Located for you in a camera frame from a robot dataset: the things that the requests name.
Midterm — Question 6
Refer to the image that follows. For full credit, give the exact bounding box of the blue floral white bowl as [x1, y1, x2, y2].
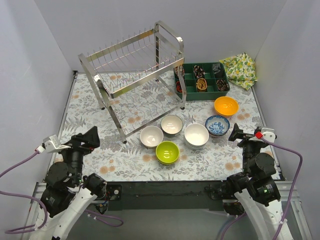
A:
[205, 115, 230, 136]

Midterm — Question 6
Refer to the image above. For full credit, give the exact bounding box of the pink black rolled tie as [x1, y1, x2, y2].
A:
[193, 65, 205, 79]

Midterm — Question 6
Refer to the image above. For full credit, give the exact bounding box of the green divided organizer tray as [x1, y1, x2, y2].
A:
[183, 62, 230, 101]

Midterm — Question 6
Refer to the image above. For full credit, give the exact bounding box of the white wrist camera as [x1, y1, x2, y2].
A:
[254, 126, 277, 143]
[34, 135, 61, 154]

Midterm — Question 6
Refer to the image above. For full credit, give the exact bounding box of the steel two-tier dish rack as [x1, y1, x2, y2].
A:
[78, 21, 187, 143]

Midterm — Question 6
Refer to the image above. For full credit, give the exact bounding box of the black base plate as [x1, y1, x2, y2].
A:
[107, 180, 235, 211]

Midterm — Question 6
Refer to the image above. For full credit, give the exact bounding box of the beige floral bowl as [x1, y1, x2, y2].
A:
[139, 125, 164, 149]

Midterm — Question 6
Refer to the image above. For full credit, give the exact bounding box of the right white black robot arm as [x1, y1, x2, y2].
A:
[226, 124, 293, 240]

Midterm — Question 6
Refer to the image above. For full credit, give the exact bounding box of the lime green bowl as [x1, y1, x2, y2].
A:
[158, 160, 176, 165]
[155, 141, 180, 163]

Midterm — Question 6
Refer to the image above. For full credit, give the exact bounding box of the aluminium frame rail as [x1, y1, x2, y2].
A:
[32, 181, 301, 205]

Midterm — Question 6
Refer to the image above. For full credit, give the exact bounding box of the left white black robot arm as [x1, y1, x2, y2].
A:
[29, 126, 107, 240]

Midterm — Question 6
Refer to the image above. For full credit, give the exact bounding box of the teal blue bowl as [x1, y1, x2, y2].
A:
[160, 115, 183, 137]

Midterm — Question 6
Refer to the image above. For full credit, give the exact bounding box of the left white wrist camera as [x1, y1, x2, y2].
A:
[34, 135, 61, 154]

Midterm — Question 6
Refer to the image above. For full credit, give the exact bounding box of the yellow patterned rolled tie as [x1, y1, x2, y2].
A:
[196, 78, 208, 92]

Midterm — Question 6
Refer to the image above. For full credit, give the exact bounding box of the orange navy rolled tie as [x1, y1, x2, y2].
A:
[175, 80, 183, 94]

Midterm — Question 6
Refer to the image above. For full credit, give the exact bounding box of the yellow ribbed bowl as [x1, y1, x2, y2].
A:
[214, 96, 239, 117]

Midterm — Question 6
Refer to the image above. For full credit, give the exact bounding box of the dark floral rolled tie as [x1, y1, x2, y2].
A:
[216, 79, 229, 92]

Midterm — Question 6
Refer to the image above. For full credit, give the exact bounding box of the white ribbed bowl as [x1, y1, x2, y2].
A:
[186, 143, 205, 150]
[184, 123, 210, 148]

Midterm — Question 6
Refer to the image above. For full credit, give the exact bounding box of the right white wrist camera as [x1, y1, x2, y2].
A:
[254, 126, 277, 143]

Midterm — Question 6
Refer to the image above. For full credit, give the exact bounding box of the white ribbed bowl front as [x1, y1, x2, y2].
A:
[184, 123, 210, 148]

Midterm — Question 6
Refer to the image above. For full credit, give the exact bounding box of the grey rolled tie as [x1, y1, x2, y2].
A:
[212, 62, 224, 78]

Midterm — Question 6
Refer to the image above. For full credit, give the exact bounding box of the lemon print cloth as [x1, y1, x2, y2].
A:
[219, 52, 258, 90]

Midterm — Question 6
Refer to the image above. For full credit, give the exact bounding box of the floral table mat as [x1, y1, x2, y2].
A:
[51, 72, 282, 182]

